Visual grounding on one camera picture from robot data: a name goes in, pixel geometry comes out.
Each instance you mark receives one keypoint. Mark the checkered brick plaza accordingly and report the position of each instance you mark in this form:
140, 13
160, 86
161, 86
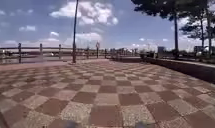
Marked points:
105, 96

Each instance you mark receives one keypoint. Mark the dark lamp pole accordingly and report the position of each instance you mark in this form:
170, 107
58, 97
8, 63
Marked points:
74, 30

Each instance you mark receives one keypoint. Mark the tall tree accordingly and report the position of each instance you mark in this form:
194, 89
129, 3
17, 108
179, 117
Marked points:
176, 33

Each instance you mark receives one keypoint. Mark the water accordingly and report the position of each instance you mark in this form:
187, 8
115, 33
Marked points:
28, 58

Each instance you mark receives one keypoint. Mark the group of trees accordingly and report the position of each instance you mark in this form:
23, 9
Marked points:
203, 26

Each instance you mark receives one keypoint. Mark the sign on post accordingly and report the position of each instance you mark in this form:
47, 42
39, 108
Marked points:
97, 45

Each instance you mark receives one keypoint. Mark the low stone wall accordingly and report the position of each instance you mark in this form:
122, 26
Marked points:
195, 70

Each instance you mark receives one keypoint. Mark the wooden post and rail fence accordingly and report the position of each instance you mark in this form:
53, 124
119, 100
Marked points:
19, 52

